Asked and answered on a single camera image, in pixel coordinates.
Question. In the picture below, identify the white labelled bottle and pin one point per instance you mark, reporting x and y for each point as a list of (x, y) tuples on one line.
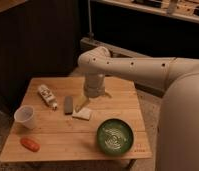
[(48, 96)]

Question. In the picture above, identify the wooden shelf with items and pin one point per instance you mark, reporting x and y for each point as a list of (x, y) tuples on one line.
[(177, 9)]

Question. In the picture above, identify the white plastic cup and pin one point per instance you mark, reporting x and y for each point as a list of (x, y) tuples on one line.
[(25, 116)]

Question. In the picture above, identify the green ceramic bowl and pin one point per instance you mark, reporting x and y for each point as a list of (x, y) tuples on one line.
[(114, 137)]

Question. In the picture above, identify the grey metal beam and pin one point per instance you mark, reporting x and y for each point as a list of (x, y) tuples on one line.
[(98, 62)]

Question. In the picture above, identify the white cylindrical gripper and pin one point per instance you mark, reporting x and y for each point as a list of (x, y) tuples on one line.
[(90, 93)]

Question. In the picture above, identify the grey rectangular block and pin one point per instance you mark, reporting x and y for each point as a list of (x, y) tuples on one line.
[(68, 105)]

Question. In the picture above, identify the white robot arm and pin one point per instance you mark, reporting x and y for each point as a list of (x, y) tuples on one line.
[(178, 80)]

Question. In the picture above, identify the wooden folding table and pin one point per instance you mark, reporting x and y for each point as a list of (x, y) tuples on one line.
[(63, 138)]

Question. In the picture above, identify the cream sponge block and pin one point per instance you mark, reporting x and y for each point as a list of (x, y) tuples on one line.
[(84, 113)]

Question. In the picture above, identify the vertical metal pole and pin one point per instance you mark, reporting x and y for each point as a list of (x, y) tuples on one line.
[(91, 34)]

